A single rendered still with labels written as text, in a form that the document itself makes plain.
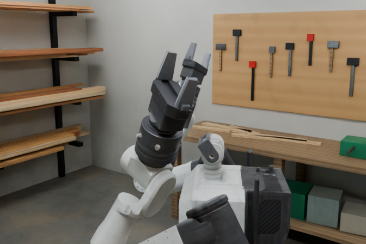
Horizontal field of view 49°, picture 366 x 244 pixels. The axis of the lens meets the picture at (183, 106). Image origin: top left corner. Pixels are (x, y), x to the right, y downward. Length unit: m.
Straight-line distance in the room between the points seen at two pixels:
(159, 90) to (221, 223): 0.35
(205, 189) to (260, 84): 2.88
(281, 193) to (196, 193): 0.22
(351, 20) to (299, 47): 0.47
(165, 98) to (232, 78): 3.30
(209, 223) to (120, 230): 0.20
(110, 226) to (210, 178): 0.37
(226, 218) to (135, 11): 3.99
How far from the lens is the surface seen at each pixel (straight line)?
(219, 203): 0.95
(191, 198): 1.08
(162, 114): 0.76
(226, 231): 0.96
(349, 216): 3.45
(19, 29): 4.82
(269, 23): 3.85
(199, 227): 0.96
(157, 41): 4.58
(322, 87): 3.71
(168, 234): 0.98
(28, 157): 4.40
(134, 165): 0.87
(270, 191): 1.11
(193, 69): 1.42
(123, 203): 0.89
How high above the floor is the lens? 1.78
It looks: 11 degrees down
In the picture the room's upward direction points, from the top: straight up
